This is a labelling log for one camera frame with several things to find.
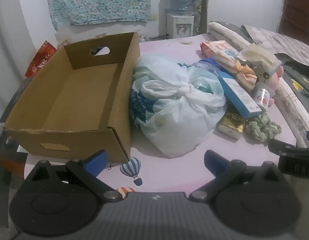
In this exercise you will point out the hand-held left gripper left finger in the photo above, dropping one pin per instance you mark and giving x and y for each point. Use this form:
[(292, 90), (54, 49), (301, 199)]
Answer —
[(98, 161)]

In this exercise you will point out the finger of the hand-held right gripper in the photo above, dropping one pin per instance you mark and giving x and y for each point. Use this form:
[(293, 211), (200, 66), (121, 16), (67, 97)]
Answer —
[(279, 145)]

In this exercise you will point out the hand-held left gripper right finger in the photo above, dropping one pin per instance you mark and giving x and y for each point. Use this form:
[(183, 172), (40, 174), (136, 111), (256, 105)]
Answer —
[(214, 160)]

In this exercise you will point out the green patterned cloth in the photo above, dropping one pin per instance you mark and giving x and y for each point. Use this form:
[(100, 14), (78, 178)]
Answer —
[(262, 128)]

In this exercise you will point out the gold tissue packet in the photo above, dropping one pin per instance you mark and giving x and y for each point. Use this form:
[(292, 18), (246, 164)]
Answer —
[(232, 126)]

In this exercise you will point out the brown cardboard box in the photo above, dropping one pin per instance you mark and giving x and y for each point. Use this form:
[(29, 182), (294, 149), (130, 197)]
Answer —
[(69, 100)]

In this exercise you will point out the pink plush doll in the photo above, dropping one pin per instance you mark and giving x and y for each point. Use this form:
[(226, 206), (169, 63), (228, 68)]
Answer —
[(275, 76)]

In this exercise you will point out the long blue box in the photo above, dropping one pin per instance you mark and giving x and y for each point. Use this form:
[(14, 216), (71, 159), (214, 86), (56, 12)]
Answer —
[(234, 92)]

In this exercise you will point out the orange striped cloth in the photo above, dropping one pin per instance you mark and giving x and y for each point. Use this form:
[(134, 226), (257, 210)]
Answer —
[(244, 76)]

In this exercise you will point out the beige cloth packet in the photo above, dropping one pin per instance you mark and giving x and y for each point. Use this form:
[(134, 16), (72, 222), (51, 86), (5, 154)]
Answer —
[(257, 53)]

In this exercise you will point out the white knotted plastic bag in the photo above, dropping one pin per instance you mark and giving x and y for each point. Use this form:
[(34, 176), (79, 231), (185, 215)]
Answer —
[(174, 110)]

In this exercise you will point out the dark grey printed cloth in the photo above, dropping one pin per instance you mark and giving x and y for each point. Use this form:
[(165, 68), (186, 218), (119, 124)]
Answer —
[(299, 80)]

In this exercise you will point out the grey printed blanket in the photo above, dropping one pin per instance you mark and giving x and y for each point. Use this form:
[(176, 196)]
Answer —
[(294, 45)]

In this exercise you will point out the pink wipes packet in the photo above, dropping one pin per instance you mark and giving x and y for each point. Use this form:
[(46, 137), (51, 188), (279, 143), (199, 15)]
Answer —
[(217, 47)]

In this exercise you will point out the red snack bag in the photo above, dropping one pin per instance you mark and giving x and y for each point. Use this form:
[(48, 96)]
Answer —
[(39, 60)]

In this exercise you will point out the white folded blanket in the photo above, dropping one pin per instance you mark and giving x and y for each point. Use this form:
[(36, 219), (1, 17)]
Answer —
[(224, 33)]

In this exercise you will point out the brown wooden door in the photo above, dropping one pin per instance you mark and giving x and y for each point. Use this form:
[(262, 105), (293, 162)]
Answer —
[(299, 10)]

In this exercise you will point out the white water dispenser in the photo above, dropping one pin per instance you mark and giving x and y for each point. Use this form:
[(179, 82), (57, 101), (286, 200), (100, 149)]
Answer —
[(179, 25)]

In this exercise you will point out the teal patterned wall cloth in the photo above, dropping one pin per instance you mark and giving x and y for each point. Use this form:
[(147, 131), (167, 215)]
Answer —
[(99, 0)]

